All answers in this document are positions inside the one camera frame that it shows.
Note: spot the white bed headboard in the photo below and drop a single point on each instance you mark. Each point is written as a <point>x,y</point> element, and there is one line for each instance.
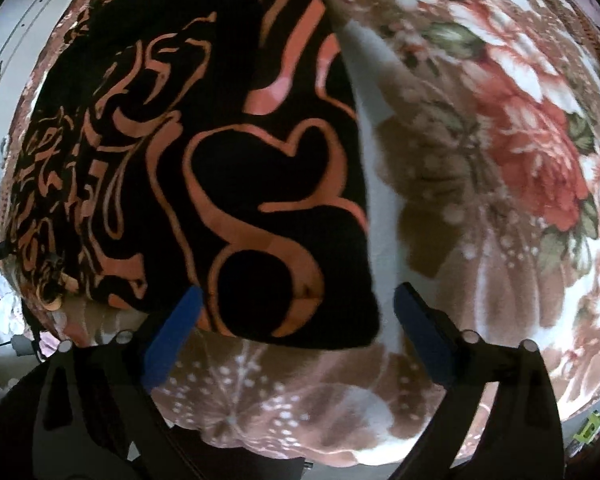
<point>25,35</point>

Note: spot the black hoodie with orange print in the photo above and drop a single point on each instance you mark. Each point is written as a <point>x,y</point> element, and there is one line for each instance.
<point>260,170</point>

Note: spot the floral fleece blanket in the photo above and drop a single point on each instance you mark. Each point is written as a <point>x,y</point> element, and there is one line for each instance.
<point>480,210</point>

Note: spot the green printed packet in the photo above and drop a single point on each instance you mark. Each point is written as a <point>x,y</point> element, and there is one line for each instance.
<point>590,427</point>

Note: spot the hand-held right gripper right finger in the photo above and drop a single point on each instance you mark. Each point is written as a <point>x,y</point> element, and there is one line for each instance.
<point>425,332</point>

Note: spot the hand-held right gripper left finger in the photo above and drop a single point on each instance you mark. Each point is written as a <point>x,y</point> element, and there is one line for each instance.
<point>172,335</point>

